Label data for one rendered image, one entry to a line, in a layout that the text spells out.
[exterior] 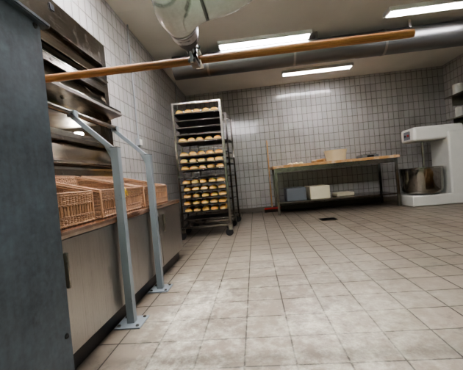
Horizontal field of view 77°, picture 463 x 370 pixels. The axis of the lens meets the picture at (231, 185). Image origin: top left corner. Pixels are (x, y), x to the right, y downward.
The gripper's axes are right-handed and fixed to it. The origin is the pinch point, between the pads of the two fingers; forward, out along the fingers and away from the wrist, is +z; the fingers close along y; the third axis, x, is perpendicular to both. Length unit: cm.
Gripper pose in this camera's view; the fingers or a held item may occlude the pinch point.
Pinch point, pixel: (198, 59)
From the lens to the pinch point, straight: 122.1
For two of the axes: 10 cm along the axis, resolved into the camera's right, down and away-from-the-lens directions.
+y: 0.9, 10.0, 0.1
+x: 9.9, -0.9, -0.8
